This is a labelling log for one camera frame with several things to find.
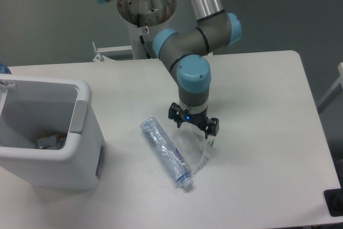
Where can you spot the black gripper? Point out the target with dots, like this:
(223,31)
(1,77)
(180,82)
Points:
(210,127)

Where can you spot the clear plastic wrapper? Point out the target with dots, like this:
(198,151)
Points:
(193,146)

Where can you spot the crushed clear plastic bottle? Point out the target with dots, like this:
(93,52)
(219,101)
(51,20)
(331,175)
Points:
(168,154)

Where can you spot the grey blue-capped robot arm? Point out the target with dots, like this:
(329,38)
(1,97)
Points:
(183,55)

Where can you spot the trash inside the can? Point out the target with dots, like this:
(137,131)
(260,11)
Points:
(54,142)

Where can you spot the white trash can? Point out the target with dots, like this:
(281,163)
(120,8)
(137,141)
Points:
(38,107)

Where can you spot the black clamp at table corner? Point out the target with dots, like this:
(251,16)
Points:
(333,198)

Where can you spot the blue object at left edge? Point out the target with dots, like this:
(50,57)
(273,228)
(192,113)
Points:
(4,69)

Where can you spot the white left base bracket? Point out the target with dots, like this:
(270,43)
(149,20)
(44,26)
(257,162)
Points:
(119,53)

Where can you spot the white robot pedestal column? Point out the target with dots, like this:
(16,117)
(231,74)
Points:
(145,19)

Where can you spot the white frame at right edge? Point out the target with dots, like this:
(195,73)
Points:
(334,90)

